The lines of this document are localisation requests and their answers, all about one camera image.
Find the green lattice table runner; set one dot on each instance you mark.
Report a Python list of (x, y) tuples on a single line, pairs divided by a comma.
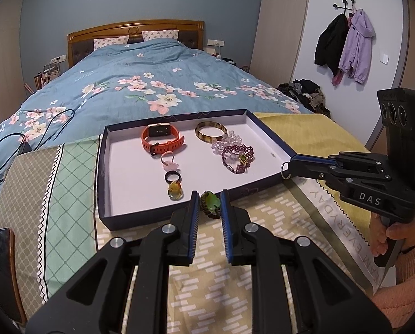
[(75, 198)]

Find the beige brick-print cloth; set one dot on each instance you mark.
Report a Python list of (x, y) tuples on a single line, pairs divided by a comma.
[(207, 285)]

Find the person's right forearm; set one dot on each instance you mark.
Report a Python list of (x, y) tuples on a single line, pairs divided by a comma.
[(409, 285)]

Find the yellow cloth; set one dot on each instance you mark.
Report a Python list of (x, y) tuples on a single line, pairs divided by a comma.
[(297, 128)]

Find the white light switch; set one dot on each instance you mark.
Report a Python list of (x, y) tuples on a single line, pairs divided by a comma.
[(385, 58)]

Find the tortoiseshell bangle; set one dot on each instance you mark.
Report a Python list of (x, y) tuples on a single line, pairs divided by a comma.
[(207, 138)]

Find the wooden bed headboard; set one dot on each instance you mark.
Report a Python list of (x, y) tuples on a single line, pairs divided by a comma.
[(130, 27)]

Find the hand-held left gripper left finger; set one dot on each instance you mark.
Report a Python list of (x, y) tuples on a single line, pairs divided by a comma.
[(192, 231)]

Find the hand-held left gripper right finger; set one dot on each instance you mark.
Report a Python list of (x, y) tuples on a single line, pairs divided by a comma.
[(227, 231)]

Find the purple jacket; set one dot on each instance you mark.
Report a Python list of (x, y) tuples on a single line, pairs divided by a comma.
[(358, 45)]

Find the white heart-print pillow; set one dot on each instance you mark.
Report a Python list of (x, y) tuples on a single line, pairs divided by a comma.
[(160, 34), (110, 41)]

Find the person's right hand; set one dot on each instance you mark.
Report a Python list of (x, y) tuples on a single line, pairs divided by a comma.
[(407, 231)]

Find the white wall socket strip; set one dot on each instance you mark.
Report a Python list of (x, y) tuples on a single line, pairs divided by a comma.
[(215, 42)]

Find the dark pile of clothes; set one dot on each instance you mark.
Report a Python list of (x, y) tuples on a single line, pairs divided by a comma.
[(308, 94)]

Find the black smartphone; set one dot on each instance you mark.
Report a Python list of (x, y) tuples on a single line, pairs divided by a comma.
[(0, 261)]

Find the bedside cosmetics shelf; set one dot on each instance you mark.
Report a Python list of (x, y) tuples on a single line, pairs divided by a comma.
[(49, 73)]

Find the amber pendant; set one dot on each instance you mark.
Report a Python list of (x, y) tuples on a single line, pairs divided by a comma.
[(175, 191)]

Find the black charger adapter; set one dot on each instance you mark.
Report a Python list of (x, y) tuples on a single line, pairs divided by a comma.
[(25, 148)]

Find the orange smartwatch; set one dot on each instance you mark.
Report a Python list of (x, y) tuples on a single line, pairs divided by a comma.
[(162, 131)]

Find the black jacket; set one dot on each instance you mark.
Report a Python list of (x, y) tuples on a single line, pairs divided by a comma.
[(329, 45)]

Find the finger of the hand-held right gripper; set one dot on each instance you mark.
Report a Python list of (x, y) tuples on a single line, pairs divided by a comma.
[(315, 160), (308, 172)]

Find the black wall hook rack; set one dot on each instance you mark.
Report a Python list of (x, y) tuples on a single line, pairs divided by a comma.
[(344, 6)]

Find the blue floral duvet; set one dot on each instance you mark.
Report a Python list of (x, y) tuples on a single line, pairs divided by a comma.
[(124, 69)]

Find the dark blue shallow box tray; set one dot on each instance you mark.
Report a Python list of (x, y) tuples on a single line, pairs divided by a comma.
[(130, 188)]

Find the white bedside wall socket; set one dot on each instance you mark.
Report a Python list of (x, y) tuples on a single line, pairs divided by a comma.
[(58, 58)]

